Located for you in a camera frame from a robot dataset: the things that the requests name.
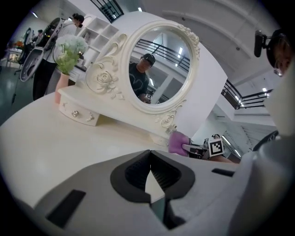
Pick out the glass candle jar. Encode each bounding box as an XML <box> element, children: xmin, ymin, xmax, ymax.
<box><xmin>166</xmin><ymin>124</ymin><xmax>178</xmax><ymax>136</ymax></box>

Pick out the white ornate oval mirror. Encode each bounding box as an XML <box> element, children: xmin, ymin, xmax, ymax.
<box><xmin>57</xmin><ymin>20</ymin><xmax>201</xmax><ymax>147</ymax></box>

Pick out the white shelving desk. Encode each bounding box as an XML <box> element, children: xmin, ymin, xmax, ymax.
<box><xmin>69</xmin><ymin>13</ymin><xmax>120</xmax><ymax>86</ymax></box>

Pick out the black head-mounted camera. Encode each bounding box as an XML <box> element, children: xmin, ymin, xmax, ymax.
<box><xmin>254</xmin><ymin>29</ymin><xmax>271</xmax><ymax>58</ymax></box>

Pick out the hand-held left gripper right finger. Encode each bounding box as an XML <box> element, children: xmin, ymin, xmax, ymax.
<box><xmin>151</xmin><ymin>149</ymin><xmax>242</xmax><ymax>236</ymax></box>

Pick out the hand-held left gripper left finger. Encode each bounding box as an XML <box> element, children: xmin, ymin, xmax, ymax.
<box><xmin>34</xmin><ymin>149</ymin><xmax>165</xmax><ymax>236</ymax></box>

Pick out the white flower bouquet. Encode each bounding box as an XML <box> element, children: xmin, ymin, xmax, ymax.
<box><xmin>54</xmin><ymin>34</ymin><xmax>89</xmax><ymax>76</ymax></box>

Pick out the person's head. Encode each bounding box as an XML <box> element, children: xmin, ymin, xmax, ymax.
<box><xmin>266</xmin><ymin>29</ymin><xmax>295</xmax><ymax>78</ymax></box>

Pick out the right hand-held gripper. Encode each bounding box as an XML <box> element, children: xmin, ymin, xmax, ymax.
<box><xmin>182</xmin><ymin>137</ymin><xmax>224</xmax><ymax>159</ymax></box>

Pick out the pink vase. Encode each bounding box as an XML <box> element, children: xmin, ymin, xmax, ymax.
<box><xmin>54</xmin><ymin>73</ymin><xmax>71</xmax><ymax>104</ymax></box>

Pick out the black metal railing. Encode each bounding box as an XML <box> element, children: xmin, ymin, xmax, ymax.
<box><xmin>89</xmin><ymin>0</ymin><xmax>125</xmax><ymax>23</ymax></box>
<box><xmin>221</xmin><ymin>79</ymin><xmax>274</xmax><ymax>110</ymax></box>

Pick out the purple cloth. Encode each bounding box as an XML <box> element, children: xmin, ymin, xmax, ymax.
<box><xmin>168</xmin><ymin>131</ymin><xmax>192</xmax><ymax>156</ymax></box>

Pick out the person's right forearm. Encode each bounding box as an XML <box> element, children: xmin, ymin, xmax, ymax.
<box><xmin>216</xmin><ymin>153</ymin><xmax>240</xmax><ymax>164</ymax></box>

